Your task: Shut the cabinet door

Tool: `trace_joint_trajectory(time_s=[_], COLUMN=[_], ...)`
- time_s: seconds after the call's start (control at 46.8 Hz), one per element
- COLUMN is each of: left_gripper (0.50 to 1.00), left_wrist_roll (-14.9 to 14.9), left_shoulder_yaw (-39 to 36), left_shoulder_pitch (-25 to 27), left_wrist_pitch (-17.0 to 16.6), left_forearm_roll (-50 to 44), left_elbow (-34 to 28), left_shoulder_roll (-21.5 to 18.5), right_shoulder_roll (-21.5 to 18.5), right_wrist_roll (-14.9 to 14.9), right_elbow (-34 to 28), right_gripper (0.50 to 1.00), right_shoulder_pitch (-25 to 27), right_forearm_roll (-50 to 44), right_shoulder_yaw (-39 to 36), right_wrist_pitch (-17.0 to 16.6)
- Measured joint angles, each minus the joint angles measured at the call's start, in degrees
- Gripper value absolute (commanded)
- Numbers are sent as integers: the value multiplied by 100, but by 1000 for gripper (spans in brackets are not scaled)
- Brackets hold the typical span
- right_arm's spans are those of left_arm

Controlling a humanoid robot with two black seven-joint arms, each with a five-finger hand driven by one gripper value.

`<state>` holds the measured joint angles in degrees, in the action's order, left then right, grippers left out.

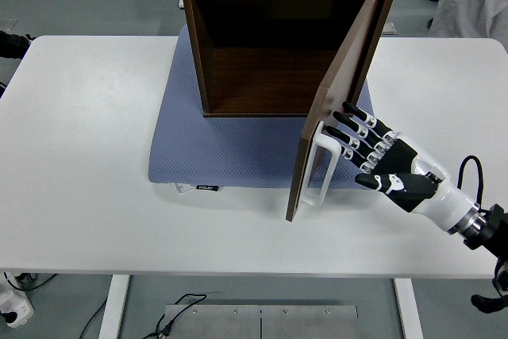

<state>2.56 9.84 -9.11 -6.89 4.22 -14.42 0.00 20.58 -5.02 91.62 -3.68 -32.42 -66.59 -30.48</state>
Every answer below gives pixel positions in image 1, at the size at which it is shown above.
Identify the white power strip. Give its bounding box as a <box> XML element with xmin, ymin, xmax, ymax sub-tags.
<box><xmin>0</xmin><ymin>271</ymin><xmax>35</xmax><ymax>329</ymax></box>

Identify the black cable with plug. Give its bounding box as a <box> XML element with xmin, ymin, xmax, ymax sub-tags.
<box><xmin>142</xmin><ymin>294</ymin><xmax>207</xmax><ymax>339</ymax></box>

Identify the white table leg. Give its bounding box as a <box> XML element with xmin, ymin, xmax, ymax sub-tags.
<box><xmin>393</xmin><ymin>277</ymin><xmax>425</xmax><ymax>339</ymax></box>
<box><xmin>98</xmin><ymin>274</ymin><xmax>131</xmax><ymax>339</ymax></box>

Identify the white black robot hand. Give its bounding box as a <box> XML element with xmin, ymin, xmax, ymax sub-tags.
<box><xmin>325</xmin><ymin>101</ymin><xmax>478</xmax><ymax>234</ymax></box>

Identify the black power strip cable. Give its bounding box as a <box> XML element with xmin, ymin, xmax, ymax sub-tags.
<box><xmin>3</xmin><ymin>273</ymin><xmax>59</xmax><ymax>292</ymax></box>

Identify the grey metal plate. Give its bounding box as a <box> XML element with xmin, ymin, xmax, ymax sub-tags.
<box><xmin>164</xmin><ymin>303</ymin><xmax>359</xmax><ymax>339</ymax></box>

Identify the brown wooden cabinet door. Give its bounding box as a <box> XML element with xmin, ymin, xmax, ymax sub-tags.
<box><xmin>285</xmin><ymin>0</ymin><xmax>384</xmax><ymax>223</ymax></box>

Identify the white door handle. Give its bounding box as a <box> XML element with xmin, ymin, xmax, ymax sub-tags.
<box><xmin>300</xmin><ymin>121</ymin><xmax>342</xmax><ymax>208</ymax></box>

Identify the blue textured mat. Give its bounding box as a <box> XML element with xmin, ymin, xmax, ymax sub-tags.
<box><xmin>148</xmin><ymin>24</ymin><xmax>378</xmax><ymax>190</ymax></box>

